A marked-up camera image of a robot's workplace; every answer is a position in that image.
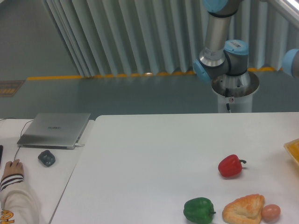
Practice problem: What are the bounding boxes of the person's hand on mouse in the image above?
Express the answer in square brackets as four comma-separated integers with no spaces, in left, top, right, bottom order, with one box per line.
[1,159,24,180]

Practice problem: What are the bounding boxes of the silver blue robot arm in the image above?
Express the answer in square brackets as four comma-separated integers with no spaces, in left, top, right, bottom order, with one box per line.
[193,0,299,81]

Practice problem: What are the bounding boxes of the cream striped sleeve forearm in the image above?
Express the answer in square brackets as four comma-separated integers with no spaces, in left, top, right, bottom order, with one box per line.
[0,174,39,224]

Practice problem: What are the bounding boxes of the green bell pepper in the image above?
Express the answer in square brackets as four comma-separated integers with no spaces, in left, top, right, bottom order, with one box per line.
[183,197,216,224]

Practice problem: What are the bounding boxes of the red bell pepper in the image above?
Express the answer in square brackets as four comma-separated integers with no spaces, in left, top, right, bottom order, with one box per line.
[218,154,247,177]

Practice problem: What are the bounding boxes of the black keyboard edge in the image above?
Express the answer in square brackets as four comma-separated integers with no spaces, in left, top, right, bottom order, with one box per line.
[0,145,4,166]

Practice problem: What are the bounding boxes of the dark grey plastic clip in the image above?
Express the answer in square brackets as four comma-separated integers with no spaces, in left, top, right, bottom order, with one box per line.
[38,150,56,167]

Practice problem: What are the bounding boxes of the silver closed laptop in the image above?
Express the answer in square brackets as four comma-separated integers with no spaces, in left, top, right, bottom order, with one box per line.
[17,113,90,149]

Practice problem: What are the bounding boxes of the grey folding screen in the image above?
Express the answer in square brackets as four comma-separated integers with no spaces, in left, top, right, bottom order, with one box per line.
[43,0,299,77]

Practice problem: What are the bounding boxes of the toy croissant bread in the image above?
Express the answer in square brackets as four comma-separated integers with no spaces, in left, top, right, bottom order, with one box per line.
[222,194,265,224]

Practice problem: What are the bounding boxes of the brown toy egg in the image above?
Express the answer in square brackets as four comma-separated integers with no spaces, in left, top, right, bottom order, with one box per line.
[261,204,281,222]

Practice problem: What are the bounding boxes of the yellow plastic tray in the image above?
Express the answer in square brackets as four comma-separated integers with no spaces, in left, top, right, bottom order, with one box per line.
[284,139,299,165]

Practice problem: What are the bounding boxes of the black mouse cable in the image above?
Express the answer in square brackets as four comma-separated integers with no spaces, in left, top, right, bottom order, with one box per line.
[0,117,35,161]

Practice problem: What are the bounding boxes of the black pedestal cable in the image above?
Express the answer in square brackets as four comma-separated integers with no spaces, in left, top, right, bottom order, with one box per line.
[224,87,232,113]

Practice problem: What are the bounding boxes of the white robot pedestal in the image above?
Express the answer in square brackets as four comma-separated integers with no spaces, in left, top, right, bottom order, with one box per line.
[212,71,259,113]

